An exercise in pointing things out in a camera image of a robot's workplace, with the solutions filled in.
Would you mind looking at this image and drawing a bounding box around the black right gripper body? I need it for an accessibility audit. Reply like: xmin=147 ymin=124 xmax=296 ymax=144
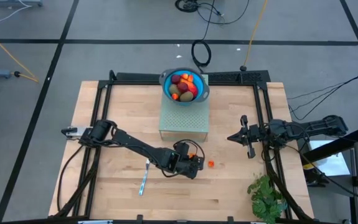
xmin=240 ymin=114 xmax=270 ymax=159

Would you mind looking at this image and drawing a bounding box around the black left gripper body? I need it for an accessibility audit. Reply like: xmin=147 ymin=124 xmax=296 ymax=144
xmin=174 ymin=141 xmax=205 ymax=180

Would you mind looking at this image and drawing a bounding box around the brown toy kiwi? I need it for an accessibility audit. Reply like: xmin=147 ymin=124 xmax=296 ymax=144
xmin=168 ymin=83 xmax=182 ymax=97
xmin=179 ymin=91 xmax=195 ymax=103

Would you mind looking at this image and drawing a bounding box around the red-orange toy mango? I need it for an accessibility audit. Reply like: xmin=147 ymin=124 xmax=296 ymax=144
xmin=180 ymin=79 xmax=199 ymax=98

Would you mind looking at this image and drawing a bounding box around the pale green perforated metal shelf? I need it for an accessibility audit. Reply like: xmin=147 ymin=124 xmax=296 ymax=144
xmin=158 ymin=73 xmax=211 ymax=143

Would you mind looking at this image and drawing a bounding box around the green leafy plant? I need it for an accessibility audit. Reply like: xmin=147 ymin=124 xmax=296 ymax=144
xmin=247 ymin=174 xmax=289 ymax=224

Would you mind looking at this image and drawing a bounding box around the blue collapsible bowl grey rim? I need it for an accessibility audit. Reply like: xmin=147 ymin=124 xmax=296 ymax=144
xmin=158 ymin=67 xmax=211 ymax=107

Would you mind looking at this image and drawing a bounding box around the white sheet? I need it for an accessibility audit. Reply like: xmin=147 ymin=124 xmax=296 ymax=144
xmin=307 ymin=139 xmax=351 ymax=177

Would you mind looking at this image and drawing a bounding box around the black side slab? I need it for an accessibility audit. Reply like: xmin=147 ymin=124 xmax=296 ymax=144
xmin=302 ymin=126 xmax=358 ymax=166

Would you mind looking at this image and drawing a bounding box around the hanging yellow cable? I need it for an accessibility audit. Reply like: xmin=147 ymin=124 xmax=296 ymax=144
xmin=240 ymin=0 xmax=270 ymax=72

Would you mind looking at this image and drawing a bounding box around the black aluminium rig frame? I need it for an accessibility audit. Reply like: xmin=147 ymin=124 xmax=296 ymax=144
xmin=48 ymin=69 xmax=316 ymax=224

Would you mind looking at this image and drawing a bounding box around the black coiled cable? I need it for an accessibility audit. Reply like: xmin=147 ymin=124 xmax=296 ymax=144
xmin=191 ymin=39 xmax=213 ymax=74

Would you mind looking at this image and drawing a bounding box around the thin black cable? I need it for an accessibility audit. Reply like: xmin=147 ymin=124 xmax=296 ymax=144
xmin=287 ymin=75 xmax=358 ymax=121

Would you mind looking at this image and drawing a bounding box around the black cable bundle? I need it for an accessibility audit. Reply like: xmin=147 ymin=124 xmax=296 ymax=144
xmin=174 ymin=0 xmax=251 ymax=26

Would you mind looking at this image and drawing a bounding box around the yellow floor cable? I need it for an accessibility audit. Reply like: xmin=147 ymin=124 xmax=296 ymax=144
xmin=0 ymin=24 xmax=40 ymax=83

